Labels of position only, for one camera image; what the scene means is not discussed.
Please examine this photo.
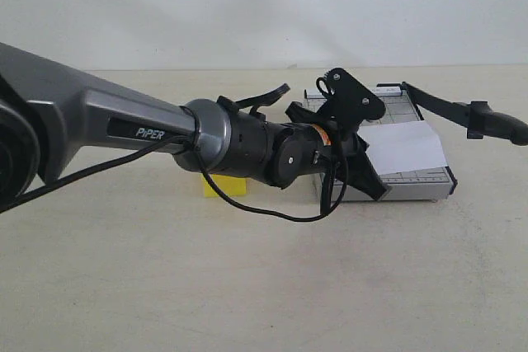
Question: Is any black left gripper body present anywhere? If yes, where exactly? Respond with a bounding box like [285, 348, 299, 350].
[286, 102, 360, 181]

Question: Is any white paper sheet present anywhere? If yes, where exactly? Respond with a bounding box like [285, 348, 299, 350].
[358, 120, 448, 175]

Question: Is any yellow cube block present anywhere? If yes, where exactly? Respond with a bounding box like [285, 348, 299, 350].
[201, 175, 247, 198]

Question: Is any black cutter blade handle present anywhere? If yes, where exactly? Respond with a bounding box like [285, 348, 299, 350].
[402, 82, 527, 146]

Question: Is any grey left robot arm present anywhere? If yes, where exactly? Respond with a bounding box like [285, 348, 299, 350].
[1, 45, 388, 214]

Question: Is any grey paper cutter base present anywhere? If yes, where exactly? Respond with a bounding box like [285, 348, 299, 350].
[303, 85, 459, 204]

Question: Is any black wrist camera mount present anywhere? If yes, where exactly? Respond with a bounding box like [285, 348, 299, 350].
[316, 68, 386, 133]

